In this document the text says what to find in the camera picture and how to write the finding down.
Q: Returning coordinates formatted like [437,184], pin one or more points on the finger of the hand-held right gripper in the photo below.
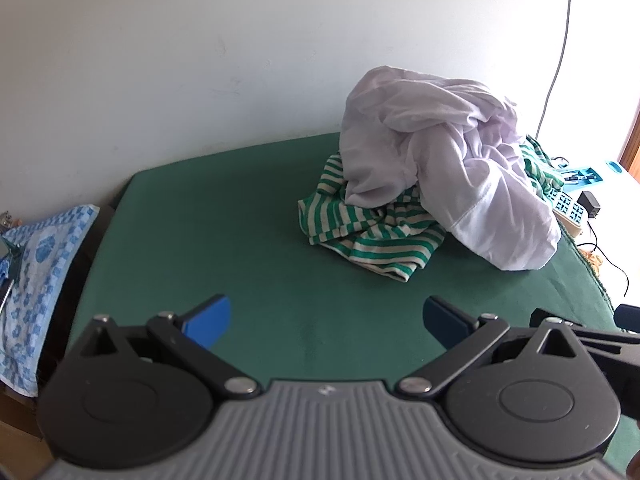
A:
[610,342]
[629,317]

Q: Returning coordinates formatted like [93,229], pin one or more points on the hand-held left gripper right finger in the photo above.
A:
[445,322]

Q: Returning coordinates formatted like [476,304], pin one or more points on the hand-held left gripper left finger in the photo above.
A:
[212,317]

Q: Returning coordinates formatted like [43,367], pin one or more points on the white shirt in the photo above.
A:
[450,160]

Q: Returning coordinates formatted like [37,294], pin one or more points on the green table cover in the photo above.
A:
[225,220]

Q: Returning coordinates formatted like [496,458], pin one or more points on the green striped shirt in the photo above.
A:
[380,240]

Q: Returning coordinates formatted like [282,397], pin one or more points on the black power adapter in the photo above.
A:
[590,202]

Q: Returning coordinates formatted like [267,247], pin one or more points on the white blue power strip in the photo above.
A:
[567,207]

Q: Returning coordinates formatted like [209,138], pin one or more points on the teal round object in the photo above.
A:
[614,166]

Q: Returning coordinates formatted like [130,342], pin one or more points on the blue patterned towel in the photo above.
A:
[45,270]

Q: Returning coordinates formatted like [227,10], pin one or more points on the green white patterned garment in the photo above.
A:
[537,165]

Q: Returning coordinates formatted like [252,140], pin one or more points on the metal bar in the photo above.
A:
[5,297]

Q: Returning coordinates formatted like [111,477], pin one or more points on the wooden door frame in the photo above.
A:
[632,155]

